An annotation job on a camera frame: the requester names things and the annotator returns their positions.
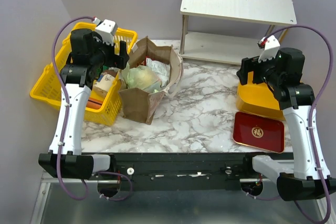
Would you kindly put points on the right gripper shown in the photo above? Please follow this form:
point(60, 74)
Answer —
point(253, 64)

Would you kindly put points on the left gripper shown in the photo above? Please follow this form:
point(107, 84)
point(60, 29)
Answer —
point(115, 59)

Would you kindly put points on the green plastic grocery bag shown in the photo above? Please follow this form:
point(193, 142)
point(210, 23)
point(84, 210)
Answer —
point(143, 78)

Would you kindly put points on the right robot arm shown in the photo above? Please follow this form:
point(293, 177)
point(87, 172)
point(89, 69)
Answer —
point(309, 178)

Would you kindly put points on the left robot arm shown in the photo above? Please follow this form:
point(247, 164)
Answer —
point(64, 158)

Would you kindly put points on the yellow plastic tub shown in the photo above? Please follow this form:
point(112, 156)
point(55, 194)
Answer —
point(258, 100)

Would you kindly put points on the white chips packet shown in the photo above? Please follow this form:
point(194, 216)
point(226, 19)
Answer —
point(162, 70)

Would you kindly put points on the brown paper bag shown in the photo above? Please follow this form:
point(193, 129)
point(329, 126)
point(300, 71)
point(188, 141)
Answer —
point(138, 105)

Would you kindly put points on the white two-tier shelf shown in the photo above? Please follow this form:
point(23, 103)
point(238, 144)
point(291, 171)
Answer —
point(227, 31)

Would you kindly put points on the orange bottle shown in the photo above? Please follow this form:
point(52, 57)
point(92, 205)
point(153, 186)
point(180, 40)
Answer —
point(94, 104)

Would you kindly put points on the red lacquer tray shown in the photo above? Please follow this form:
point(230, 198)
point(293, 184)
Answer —
point(259, 132)

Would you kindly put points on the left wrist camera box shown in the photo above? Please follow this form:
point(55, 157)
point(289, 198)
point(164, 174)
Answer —
point(106, 29)

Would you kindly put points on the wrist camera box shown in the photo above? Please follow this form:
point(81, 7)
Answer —
point(270, 47)
point(106, 29)

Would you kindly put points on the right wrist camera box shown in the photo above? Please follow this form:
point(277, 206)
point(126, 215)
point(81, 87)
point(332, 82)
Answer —
point(270, 47)

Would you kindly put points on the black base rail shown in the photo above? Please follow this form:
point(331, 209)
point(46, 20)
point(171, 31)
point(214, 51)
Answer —
point(184, 171)

